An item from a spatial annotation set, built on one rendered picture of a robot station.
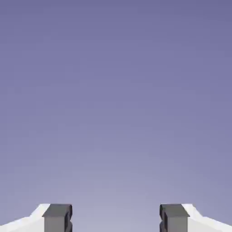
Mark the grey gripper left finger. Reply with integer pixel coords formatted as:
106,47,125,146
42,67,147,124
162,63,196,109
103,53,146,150
0,203,73,232

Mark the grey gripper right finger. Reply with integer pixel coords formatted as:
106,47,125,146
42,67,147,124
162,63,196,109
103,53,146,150
159,203,232,232

